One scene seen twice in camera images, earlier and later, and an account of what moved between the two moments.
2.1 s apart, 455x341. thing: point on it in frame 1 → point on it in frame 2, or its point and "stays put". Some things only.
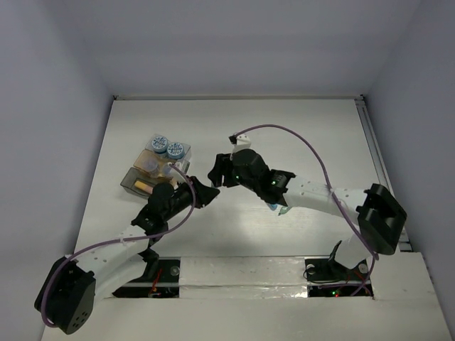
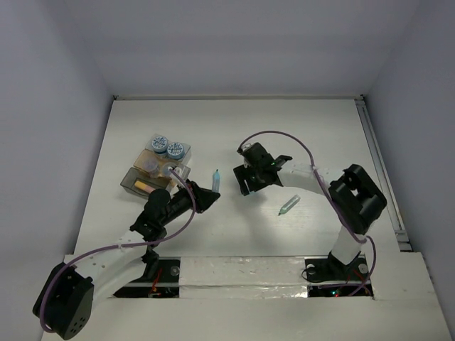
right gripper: x=223 y=164 → x=242 y=172
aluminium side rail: x=405 y=244 stays put
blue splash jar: x=175 y=150 stays put
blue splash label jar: x=159 y=145 stays put
